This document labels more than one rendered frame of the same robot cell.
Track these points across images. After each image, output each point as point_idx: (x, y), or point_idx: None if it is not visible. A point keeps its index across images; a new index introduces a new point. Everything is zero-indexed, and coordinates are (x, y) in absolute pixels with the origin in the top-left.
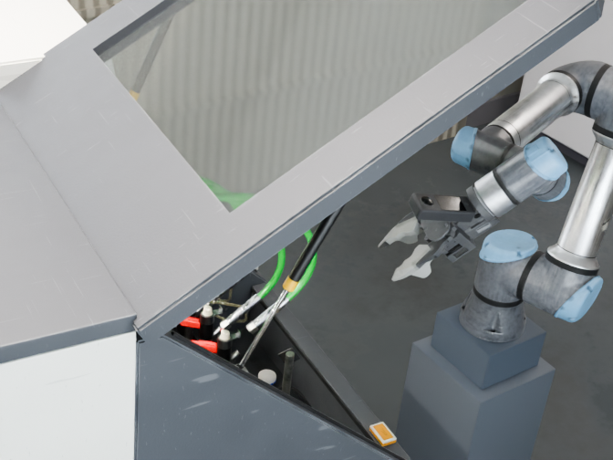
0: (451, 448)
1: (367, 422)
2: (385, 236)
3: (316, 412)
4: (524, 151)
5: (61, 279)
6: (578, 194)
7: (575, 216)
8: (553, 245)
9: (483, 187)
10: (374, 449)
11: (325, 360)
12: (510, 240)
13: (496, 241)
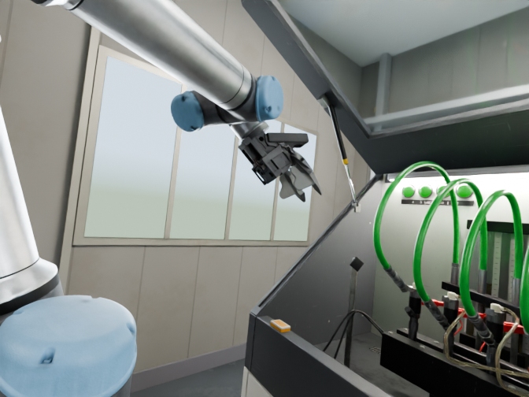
0: None
1: (293, 334)
2: (319, 184)
3: (321, 235)
4: None
5: None
6: (9, 164)
7: (24, 201)
8: (27, 278)
9: None
10: (289, 268)
11: (349, 377)
12: (79, 316)
13: (112, 320)
